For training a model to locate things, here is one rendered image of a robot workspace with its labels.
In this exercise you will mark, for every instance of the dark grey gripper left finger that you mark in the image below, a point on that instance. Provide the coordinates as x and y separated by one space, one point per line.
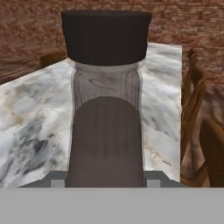
55 180

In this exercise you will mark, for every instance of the glass shaker with black cap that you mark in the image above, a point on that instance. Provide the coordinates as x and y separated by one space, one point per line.
106 87

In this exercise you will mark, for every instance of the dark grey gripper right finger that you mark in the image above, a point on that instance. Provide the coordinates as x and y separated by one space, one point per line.
157 180

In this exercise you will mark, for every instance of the brown wooden chair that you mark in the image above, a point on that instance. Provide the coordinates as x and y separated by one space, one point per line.
52 58
195 122

